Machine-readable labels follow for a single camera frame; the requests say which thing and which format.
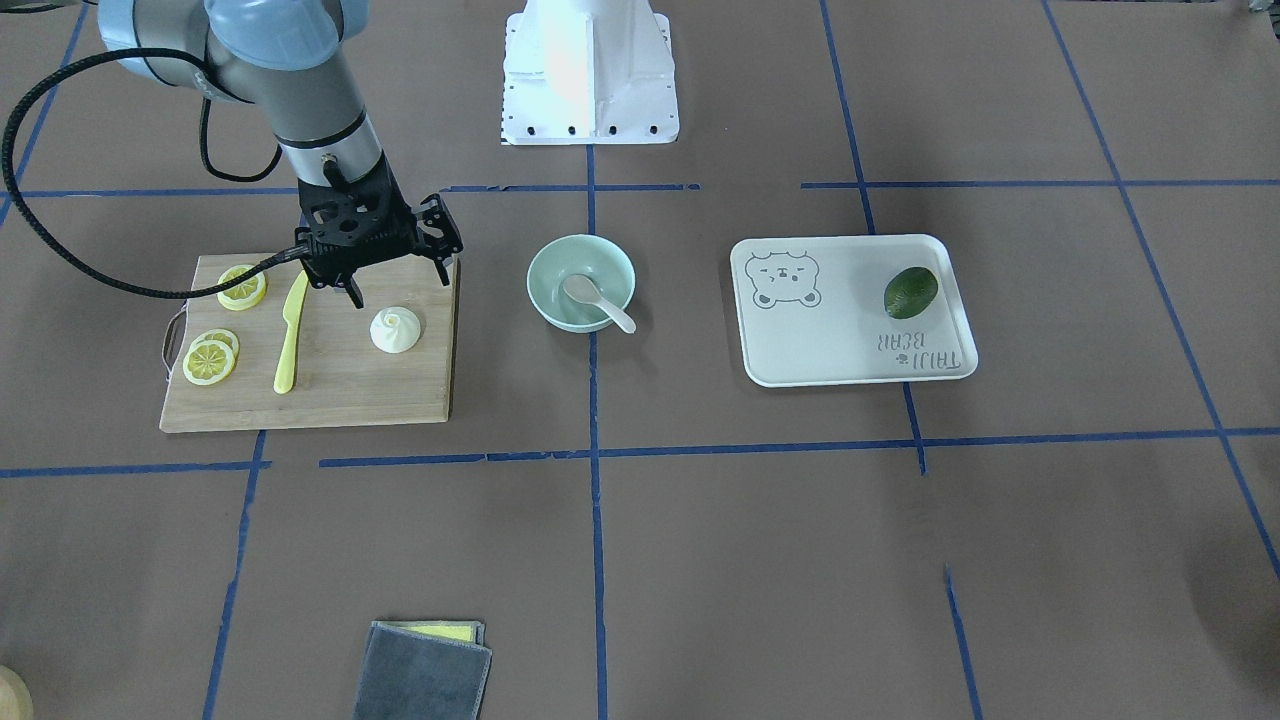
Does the yellow plastic knife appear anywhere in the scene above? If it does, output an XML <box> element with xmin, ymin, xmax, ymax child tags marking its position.
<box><xmin>273</xmin><ymin>272</ymin><xmax>310</xmax><ymax>395</ymax></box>

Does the white ceramic spoon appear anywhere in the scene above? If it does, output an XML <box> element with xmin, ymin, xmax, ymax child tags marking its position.
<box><xmin>561</xmin><ymin>274</ymin><xmax>637</xmax><ymax>334</ymax></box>

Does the bamboo cutting board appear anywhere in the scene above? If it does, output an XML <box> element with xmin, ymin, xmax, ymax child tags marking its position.
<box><xmin>159</xmin><ymin>256</ymin><xmax>462</xmax><ymax>433</ymax></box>

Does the mint green bowl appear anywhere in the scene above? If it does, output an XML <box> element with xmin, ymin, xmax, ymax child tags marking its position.
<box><xmin>526</xmin><ymin>234</ymin><xmax>636</xmax><ymax>333</ymax></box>

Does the grey yellow sponge cloth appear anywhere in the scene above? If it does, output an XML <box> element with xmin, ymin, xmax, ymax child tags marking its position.
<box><xmin>352</xmin><ymin>620</ymin><xmax>492</xmax><ymax>719</ymax></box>

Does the lemon slice upper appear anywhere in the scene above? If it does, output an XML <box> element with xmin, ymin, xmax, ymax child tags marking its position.
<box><xmin>216</xmin><ymin>264</ymin><xmax>268</xmax><ymax>313</ymax></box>

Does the white bear print tray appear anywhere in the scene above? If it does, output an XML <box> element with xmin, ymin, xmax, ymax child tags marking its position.
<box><xmin>730</xmin><ymin>234</ymin><xmax>979</xmax><ymax>388</ymax></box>

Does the lemon slice lower front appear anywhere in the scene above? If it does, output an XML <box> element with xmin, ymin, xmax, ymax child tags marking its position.
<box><xmin>180</xmin><ymin>340</ymin><xmax>237</xmax><ymax>386</ymax></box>

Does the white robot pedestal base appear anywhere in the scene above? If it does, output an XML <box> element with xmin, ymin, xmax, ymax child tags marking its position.
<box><xmin>500</xmin><ymin>1</ymin><xmax>681</xmax><ymax>146</ymax></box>

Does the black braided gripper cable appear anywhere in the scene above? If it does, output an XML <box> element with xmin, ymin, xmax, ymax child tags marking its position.
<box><xmin>3</xmin><ymin>47</ymin><xmax>311</xmax><ymax>299</ymax></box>

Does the lemon slice lower back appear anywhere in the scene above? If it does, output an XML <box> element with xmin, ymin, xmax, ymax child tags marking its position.
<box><xmin>196</xmin><ymin>328</ymin><xmax>241</xmax><ymax>355</ymax></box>

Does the lemon slice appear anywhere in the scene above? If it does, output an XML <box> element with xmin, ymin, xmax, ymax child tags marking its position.
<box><xmin>180</xmin><ymin>340</ymin><xmax>237</xmax><ymax>386</ymax></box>
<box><xmin>216</xmin><ymin>264</ymin><xmax>268</xmax><ymax>313</ymax></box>
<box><xmin>196</xmin><ymin>328</ymin><xmax>241</xmax><ymax>355</ymax></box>

